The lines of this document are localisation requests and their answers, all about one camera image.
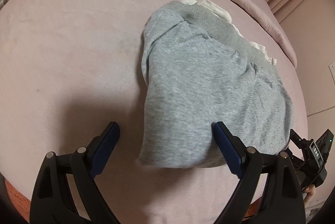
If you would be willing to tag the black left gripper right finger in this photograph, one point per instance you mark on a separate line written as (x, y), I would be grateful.
(281, 201)

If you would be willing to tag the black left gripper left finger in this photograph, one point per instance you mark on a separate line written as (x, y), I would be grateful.
(52, 201)

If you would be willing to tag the grey sweatshirt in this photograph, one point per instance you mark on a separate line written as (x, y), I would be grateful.
(199, 70)

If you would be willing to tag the right hand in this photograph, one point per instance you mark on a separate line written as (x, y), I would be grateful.
(309, 192)

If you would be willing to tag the orange fuzzy blanket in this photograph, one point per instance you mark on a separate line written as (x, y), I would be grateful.
(20, 202)

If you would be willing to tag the pink bed sheet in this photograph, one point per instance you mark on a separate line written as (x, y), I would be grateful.
(69, 67)

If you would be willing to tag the white wall power strip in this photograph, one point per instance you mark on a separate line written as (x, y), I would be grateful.
(332, 69)

